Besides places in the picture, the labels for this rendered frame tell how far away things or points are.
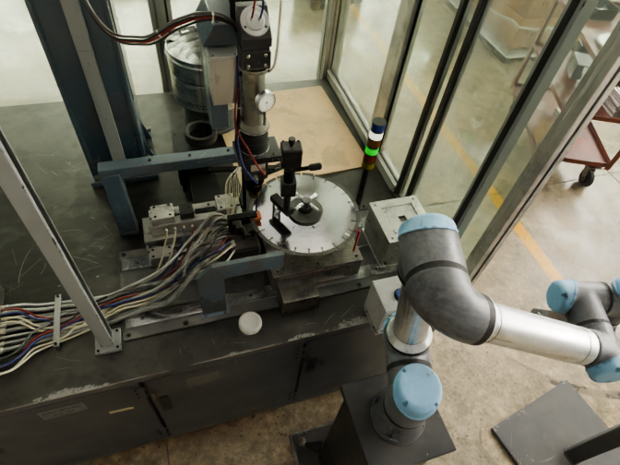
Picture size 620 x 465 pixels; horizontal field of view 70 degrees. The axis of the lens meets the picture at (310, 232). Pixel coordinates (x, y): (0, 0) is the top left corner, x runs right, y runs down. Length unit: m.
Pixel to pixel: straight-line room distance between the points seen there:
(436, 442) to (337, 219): 0.69
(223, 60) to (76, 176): 1.01
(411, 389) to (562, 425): 1.39
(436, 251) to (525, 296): 1.94
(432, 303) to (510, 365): 1.70
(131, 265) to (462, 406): 1.57
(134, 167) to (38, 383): 0.65
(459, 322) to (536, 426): 1.61
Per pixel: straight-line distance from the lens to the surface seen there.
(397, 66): 1.71
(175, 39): 1.95
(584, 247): 3.20
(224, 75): 1.09
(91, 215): 1.76
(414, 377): 1.15
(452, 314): 0.80
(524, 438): 2.34
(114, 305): 1.49
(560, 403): 2.50
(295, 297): 1.38
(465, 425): 2.26
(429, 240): 0.84
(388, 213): 1.54
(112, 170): 1.45
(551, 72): 1.13
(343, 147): 1.98
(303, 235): 1.35
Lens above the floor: 2.00
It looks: 51 degrees down
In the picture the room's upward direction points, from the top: 9 degrees clockwise
